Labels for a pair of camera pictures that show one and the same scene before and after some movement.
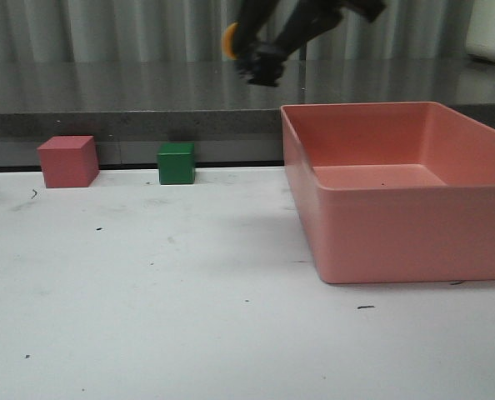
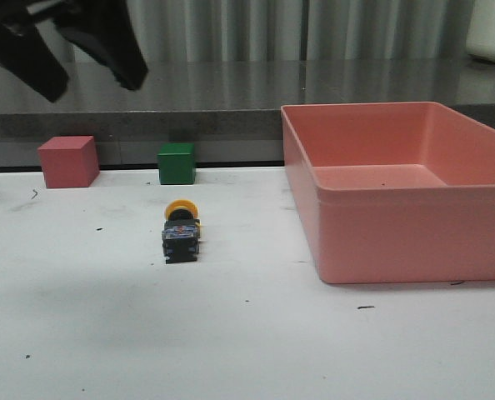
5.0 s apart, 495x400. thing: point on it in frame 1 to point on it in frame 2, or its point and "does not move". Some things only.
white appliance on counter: [490, 32] does not move
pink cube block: [69, 161] does not move
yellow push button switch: [262, 63] to [181, 232]
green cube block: [177, 163] does not move
